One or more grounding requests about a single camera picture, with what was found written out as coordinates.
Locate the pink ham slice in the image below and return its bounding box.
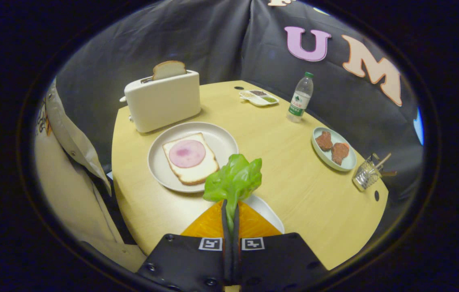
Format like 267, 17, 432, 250
169, 140, 206, 169

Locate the plain bread slice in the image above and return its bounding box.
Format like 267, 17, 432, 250
152, 60, 187, 81

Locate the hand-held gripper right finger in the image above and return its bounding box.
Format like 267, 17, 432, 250
232, 201, 329, 292

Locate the green lettuce leaf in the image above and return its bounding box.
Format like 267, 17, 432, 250
203, 153, 263, 232

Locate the white condiment tray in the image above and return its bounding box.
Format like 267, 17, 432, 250
239, 90, 280, 107

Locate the small wire basket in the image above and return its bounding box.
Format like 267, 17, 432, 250
352, 156, 383, 192

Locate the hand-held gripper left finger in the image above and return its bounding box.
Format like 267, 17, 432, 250
136, 200, 233, 292

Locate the bread slice under ham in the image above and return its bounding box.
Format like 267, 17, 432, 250
162, 133, 220, 186

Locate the clear plastic water bottle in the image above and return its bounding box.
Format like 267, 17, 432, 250
286, 72, 314, 123

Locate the large round white plate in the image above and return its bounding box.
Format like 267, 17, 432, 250
147, 122, 239, 193

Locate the light blue plate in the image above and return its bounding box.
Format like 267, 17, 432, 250
312, 127, 357, 172

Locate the brown meat piece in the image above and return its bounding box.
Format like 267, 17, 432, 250
331, 142, 350, 166
316, 131, 333, 152

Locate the white toaster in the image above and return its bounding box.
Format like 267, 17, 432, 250
119, 70, 201, 133

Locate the small white dish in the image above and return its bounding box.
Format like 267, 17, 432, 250
246, 194, 285, 234

